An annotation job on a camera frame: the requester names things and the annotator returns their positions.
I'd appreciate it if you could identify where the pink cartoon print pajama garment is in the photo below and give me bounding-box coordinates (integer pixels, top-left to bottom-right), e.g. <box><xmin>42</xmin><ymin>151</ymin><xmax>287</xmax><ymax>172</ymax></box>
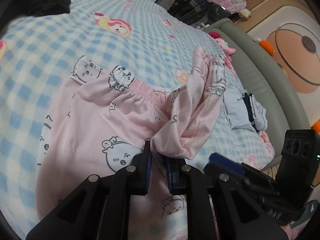
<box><xmin>35</xmin><ymin>47</ymin><xmax>226</xmax><ymax>229</ymax></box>

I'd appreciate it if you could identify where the light blue folded garment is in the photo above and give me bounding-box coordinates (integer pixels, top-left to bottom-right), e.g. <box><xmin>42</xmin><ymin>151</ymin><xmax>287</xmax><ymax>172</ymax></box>
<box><xmin>223</xmin><ymin>85</ymin><xmax>268</xmax><ymax>133</ymax></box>

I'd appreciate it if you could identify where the pink plush toy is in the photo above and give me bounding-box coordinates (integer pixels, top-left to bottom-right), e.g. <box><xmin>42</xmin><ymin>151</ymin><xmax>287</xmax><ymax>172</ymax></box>
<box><xmin>208</xmin><ymin>31</ymin><xmax>236</xmax><ymax>56</ymax></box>

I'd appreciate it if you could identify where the blue checkered cartoon blanket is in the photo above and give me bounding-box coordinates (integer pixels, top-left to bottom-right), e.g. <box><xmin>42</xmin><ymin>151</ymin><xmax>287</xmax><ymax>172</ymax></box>
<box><xmin>1</xmin><ymin>0</ymin><xmax>274</xmax><ymax>239</ymax></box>

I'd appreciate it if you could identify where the orange carrot plush toy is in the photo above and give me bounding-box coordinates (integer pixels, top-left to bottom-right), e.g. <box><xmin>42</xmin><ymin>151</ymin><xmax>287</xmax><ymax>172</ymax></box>
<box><xmin>254</xmin><ymin>37</ymin><xmax>275</xmax><ymax>56</ymax></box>

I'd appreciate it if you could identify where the pink cartoon cushion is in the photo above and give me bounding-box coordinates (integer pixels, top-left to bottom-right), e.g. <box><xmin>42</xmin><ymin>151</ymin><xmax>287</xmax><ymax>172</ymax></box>
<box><xmin>207</xmin><ymin>0</ymin><xmax>247</xmax><ymax>14</ymax></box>

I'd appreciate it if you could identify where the grey padded bed frame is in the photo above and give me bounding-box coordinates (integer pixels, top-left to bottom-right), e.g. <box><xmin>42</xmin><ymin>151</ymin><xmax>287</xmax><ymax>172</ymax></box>
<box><xmin>205</xmin><ymin>18</ymin><xmax>311</xmax><ymax>170</ymax></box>

